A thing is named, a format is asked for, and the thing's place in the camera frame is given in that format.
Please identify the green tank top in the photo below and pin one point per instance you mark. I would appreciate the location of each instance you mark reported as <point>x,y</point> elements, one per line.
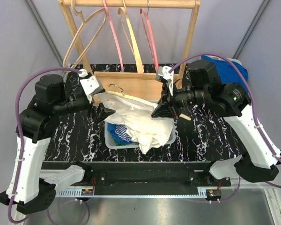
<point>118,144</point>

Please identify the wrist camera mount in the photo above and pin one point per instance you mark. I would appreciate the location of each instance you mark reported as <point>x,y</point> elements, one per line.
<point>91,84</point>
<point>164,75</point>

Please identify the aluminium rail frame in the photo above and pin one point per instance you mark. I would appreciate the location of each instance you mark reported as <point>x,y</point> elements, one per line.
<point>252,204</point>

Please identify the wooden clothes rack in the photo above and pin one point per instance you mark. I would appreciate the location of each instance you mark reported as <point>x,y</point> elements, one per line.
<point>78,14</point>

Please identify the white perforated plastic basket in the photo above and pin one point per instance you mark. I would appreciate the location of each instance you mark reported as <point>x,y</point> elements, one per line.
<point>110,143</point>

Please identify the pink plastic hanger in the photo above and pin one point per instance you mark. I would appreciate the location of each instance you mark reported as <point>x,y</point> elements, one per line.
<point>114,35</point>

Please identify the blue white striped tank top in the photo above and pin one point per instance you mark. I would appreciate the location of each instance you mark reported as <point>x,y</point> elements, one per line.
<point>120,130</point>

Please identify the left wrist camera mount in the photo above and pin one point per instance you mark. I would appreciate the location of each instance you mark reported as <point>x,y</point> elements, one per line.
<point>91,84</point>

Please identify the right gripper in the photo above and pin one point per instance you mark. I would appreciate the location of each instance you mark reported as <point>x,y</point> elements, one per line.
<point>165,109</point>

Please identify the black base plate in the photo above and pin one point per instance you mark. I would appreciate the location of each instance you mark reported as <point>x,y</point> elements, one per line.
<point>149,180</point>

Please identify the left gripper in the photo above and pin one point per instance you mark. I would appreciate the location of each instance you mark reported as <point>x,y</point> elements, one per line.
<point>99,115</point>

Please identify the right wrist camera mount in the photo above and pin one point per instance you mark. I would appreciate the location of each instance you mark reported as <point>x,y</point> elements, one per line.
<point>164,75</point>

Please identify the white-top hanger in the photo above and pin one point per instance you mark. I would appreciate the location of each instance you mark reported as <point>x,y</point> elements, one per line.
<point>122,94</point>

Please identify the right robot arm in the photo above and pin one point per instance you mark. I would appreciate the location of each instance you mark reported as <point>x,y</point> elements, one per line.
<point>232,102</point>

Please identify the blue cloth in bin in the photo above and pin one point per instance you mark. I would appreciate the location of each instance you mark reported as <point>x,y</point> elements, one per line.
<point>227,73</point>

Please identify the pink striped-top hanger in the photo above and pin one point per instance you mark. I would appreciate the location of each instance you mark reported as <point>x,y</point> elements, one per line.
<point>149,35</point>

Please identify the white right bin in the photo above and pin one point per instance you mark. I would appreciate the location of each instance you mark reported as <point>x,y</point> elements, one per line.
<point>234,62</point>

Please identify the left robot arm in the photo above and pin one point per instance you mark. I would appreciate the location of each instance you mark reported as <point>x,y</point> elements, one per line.
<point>38,121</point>

